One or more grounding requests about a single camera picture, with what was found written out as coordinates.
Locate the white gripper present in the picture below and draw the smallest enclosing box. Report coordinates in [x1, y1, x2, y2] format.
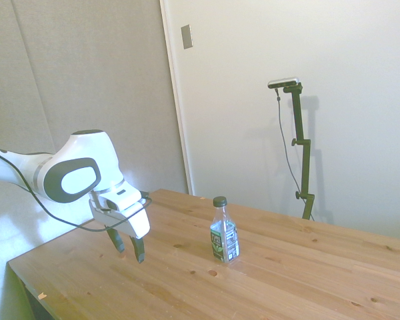
[88, 201, 151, 265]

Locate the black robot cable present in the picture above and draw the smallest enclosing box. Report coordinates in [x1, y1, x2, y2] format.
[0, 146, 153, 233]

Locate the silver stereo camera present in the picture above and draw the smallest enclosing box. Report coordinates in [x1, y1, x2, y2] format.
[267, 77, 301, 89]

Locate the clear plastic bottle green label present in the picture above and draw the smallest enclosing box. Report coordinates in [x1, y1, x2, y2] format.
[209, 196, 241, 265]

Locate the black camera stand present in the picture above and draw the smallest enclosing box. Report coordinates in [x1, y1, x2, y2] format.
[283, 82, 316, 221]

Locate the grey wall switch plate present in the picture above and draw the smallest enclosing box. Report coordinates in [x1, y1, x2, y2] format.
[181, 23, 194, 50]

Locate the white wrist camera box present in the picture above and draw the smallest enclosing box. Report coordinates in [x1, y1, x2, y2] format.
[88, 181, 150, 218]

